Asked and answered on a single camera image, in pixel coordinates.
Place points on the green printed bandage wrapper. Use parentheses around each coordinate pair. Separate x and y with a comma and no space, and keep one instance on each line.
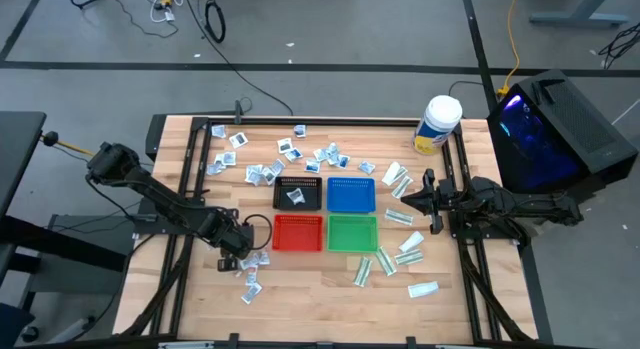
(363,271)
(399,217)
(401,174)
(409,257)
(402,187)

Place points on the grey desk leg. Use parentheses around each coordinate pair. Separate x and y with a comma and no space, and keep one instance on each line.
(580,18)

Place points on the dark blue chair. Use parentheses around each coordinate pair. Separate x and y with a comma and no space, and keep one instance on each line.
(12,324)

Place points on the small white red-print packet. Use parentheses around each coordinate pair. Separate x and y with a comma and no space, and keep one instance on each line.
(249,262)
(251,277)
(251,293)

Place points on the white bandage wrapper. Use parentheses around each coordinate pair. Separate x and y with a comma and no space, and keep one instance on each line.
(411,241)
(390,174)
(423,289)

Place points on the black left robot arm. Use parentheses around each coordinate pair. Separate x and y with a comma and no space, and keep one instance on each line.
(150,186)

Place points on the white packets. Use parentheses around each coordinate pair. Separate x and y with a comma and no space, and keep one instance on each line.
(263,258)
(385,260)

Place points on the black table clamp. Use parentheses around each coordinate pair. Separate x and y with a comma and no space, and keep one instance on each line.
(233,340)
(411,342)
(238,111)

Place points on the black desk beam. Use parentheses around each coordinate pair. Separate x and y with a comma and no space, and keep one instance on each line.
(60,244)

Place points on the green plastic basket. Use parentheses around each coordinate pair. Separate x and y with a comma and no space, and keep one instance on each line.
(352,234)

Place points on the disinfecting wipes canister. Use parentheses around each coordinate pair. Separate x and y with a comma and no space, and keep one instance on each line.
(442,114)

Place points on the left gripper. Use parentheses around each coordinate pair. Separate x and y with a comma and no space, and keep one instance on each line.
(225,229)

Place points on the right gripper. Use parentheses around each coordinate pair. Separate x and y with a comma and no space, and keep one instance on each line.
(436,199)

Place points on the yellow rod with black knob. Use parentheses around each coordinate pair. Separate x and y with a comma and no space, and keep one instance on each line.
(49,138)

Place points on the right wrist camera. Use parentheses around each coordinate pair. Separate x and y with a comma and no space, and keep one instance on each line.
(448,198)

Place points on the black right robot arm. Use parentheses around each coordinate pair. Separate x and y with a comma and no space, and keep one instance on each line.
(525,204)

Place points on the silver aluminium bracket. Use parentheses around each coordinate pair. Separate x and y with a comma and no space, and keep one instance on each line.
(187,345)

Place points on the red plastic basket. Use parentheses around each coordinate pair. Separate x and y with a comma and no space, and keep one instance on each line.
(297,234)

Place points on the white antiseptic towelette packet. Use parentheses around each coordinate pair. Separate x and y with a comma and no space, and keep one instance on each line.
(238,139)
(285,145)

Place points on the black plastic basket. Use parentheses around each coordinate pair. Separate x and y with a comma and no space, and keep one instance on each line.
(280,201)

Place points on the white table leg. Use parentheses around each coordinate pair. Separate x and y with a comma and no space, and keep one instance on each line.
(72,331)

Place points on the grey stand base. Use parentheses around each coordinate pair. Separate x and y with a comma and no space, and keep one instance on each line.
(90,224)

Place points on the black computer tower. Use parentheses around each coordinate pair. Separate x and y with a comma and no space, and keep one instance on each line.
(575,124)

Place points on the blue plastic basket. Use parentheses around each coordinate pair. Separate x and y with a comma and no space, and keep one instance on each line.
(351,195)

